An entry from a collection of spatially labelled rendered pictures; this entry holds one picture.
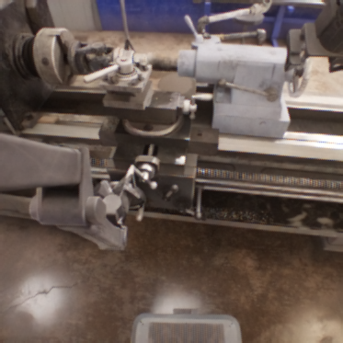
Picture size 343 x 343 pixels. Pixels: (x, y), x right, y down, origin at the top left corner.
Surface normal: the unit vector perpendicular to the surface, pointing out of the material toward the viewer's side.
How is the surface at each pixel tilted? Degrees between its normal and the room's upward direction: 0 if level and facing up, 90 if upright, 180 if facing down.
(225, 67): 86
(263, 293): 0
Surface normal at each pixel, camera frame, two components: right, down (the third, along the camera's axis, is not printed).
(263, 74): -0.14, 0.68
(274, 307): -0.01, -0.63
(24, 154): 1.00, -0.04
